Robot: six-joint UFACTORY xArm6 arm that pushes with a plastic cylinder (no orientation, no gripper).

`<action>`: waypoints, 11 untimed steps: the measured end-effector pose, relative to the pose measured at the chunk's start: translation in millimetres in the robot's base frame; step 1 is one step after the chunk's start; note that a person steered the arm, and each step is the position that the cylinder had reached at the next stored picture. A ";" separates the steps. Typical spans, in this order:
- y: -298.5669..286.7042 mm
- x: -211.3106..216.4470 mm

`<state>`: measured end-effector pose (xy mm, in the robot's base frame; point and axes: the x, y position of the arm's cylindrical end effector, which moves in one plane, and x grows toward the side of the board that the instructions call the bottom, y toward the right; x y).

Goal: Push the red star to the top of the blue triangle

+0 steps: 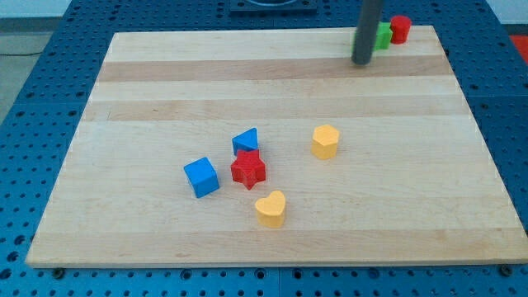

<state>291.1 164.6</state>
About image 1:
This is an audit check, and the red star block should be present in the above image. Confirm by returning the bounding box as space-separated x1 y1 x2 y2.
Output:
230 149 266 190

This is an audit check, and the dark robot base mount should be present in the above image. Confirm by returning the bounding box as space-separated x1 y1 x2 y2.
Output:
228 0 318 13

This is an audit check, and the yellow heart block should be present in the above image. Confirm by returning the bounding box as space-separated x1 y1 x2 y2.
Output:
254 191 286 229

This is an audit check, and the blue triangle block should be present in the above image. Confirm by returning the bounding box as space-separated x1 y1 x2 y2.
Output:
232 127 258 156

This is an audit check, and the wooden board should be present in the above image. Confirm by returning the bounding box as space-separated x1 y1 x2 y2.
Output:
26 26 527 268

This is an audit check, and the blue cube block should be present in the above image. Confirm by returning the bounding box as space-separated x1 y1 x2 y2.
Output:
183 157 219 198

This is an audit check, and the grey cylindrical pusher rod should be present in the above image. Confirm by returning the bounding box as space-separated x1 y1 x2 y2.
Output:
351 0 384 66

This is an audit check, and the green block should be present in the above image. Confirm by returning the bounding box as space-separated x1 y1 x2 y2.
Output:
374 22 393 51

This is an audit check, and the red cylinder block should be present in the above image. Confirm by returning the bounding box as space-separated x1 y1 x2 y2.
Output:
390 15 412 45

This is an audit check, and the yellow hexagon block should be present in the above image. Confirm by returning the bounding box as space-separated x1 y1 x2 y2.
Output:
311 125 340 159

